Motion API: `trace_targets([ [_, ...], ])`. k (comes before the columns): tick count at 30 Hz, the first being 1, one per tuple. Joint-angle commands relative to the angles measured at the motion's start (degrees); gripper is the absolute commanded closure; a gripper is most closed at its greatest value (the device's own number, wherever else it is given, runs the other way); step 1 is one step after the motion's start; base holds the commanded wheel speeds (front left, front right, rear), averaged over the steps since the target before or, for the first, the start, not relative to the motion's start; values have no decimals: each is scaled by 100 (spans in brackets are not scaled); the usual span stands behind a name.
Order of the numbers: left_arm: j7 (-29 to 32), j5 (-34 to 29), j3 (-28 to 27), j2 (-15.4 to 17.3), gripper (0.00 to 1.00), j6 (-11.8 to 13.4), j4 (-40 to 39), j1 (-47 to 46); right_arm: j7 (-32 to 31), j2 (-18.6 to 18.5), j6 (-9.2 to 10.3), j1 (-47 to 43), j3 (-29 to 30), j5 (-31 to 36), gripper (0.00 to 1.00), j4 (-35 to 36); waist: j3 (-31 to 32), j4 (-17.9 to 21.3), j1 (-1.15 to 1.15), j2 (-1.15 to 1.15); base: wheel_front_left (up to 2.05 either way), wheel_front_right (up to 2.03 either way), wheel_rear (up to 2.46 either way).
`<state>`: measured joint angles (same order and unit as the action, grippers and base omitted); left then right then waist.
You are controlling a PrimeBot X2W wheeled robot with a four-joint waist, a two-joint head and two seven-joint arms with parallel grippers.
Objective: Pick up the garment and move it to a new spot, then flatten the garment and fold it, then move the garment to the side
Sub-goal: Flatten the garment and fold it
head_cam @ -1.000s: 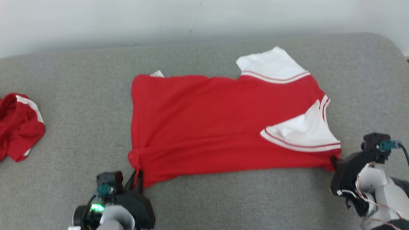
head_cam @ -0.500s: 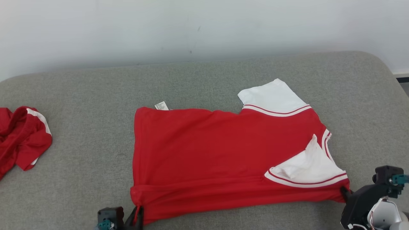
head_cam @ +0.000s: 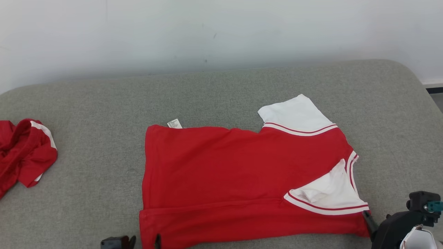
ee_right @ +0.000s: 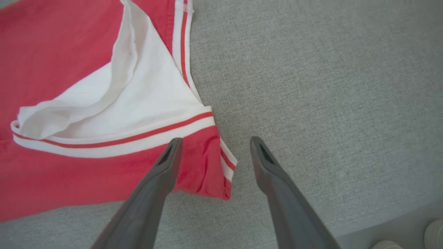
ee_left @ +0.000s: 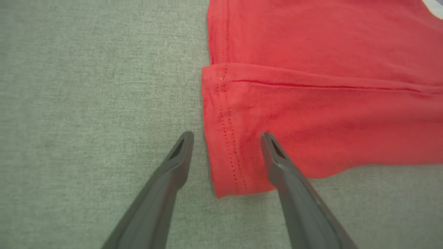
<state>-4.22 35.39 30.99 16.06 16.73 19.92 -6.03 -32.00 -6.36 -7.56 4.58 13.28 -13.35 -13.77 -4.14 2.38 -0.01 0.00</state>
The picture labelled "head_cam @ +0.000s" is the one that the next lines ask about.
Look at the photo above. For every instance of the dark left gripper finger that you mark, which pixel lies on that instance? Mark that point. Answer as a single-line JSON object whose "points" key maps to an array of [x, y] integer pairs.
{"points": [[157, 242]]}

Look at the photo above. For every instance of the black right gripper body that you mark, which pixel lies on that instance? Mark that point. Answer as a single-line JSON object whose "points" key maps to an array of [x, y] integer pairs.
{"points": [[389, 231]]}

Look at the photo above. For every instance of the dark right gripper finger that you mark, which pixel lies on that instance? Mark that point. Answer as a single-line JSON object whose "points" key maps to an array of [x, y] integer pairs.
{"points": [[371, 223]]}

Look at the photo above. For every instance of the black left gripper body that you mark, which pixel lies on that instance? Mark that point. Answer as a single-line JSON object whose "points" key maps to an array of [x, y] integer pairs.
{"points": [[116, 243]]}

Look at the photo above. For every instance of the red white short-sleeve jersey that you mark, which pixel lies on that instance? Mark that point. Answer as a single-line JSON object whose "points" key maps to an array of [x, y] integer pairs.
{"points": [[225, 166], [24, 152]]}

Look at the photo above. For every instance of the grey fabric sofa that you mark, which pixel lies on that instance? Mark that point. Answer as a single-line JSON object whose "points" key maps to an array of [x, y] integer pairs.
{"points": [[104, 121]]}

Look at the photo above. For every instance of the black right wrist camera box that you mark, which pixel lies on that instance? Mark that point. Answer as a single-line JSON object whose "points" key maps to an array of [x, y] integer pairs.
{"points": [[418, 200]]}

